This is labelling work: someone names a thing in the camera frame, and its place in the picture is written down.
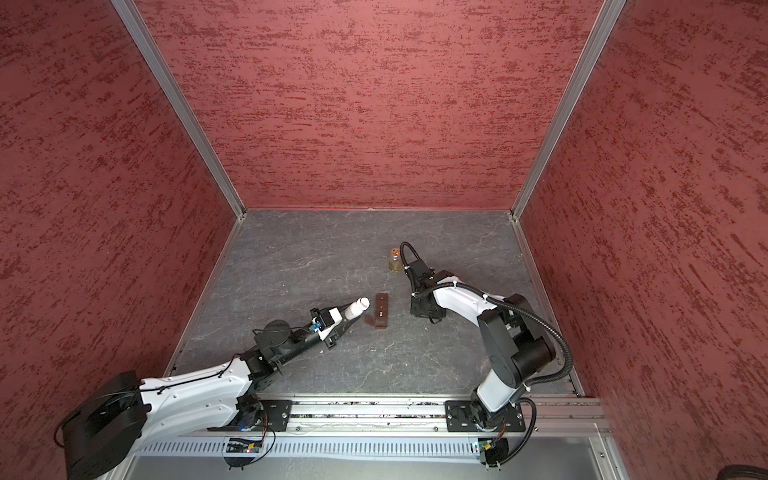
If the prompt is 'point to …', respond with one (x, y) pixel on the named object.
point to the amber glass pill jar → (395, 262)
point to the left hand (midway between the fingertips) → (354, 312)
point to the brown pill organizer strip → (381, 314)
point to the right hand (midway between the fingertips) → (423, 316)
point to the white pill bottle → (357, 308)
